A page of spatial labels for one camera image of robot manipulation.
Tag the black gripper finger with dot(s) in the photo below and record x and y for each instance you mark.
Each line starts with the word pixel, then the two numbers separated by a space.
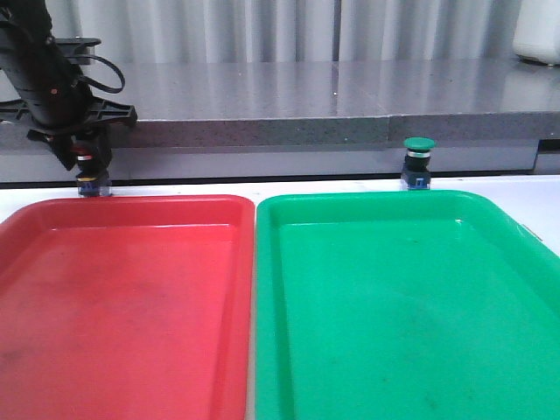
pixel 101 150
pixel 62 147

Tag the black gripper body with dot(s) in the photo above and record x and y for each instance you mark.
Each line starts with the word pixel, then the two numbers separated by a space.
pixel 54 95

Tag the red mushroom push button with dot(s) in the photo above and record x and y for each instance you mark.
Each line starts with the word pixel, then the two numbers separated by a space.
pixel 93 156

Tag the green mushroom push button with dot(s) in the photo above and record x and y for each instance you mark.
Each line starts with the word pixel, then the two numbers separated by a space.
pixel 415 172

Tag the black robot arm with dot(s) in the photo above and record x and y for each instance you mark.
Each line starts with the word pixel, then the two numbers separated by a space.
pixel 31 20

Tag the red plastic tray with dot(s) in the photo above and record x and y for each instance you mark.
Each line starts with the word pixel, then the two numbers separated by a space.
pixel 127 308

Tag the grey stone counter ledge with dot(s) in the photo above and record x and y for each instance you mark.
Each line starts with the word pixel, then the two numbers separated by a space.
pixel 301 104

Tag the green plastic tray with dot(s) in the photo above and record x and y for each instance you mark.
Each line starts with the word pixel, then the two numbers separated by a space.
pixel 403 305

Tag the white container on counter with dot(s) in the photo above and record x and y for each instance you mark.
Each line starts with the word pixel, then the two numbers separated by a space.
pixel 536 35

